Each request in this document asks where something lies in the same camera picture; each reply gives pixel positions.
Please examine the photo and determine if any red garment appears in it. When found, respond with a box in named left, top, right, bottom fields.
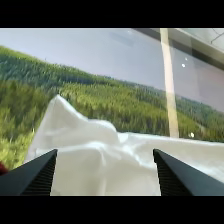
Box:
left=0, top=161, right=10, bottom=176

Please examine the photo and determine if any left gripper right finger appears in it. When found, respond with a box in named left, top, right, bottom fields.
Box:
left=152, top=148, right=224, bottom=197

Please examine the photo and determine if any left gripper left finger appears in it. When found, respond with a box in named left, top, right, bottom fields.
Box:
left=0, top=148, right=59, bottom=197

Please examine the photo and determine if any white garment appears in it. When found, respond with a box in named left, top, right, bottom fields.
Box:
left=23, top=94, right=224, bottom=197

